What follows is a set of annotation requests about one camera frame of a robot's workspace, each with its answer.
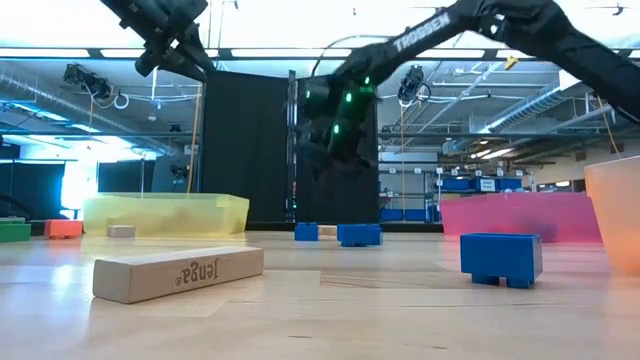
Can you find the small blue plastic brick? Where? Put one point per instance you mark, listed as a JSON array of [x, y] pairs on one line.
[[359, 234], [500, 257], [306, 231]]

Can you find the plain wooden block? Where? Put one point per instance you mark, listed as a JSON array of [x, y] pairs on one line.
[[327, 230], [121, 231], [175, 272]]

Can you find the black ceiling camera rig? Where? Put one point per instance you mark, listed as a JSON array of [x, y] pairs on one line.
[[177, 171], [87, 80], [412, 82]]

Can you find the pink translucent plastic bin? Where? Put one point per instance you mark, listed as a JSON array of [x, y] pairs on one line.
[[520, 217]]

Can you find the blue storage bins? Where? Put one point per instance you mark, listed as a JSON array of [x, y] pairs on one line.
[[480, 184]]

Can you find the white ceiling air unit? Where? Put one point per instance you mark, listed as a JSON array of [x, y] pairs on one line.
[[567, 80]]

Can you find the black room divider panel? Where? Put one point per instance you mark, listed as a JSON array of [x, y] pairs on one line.
[[125, 176]]

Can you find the silver ventilation duct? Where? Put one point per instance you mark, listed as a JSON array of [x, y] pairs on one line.
[[540, 102]]

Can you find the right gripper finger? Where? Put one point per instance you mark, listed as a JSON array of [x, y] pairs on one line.
[[357, 161], [315, 160]]

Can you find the black folding screen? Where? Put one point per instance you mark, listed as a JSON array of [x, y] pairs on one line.
[[245, 150]]

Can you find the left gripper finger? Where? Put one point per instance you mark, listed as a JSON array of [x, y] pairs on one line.
[[165, 60], [197, 52]]

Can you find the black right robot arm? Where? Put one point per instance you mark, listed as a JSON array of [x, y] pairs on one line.
[[422, 32]]

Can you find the green plastic brick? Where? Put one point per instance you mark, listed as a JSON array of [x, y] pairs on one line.
[[15, 232]]

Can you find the yellow translucent plastic bin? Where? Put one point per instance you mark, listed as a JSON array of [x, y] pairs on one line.
[[170, 212]]

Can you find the orange translucent plastic bin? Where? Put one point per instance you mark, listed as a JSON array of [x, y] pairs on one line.
[[617, 215]]

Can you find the yellow ceiling hook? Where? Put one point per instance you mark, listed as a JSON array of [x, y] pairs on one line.
[[511, 62]]

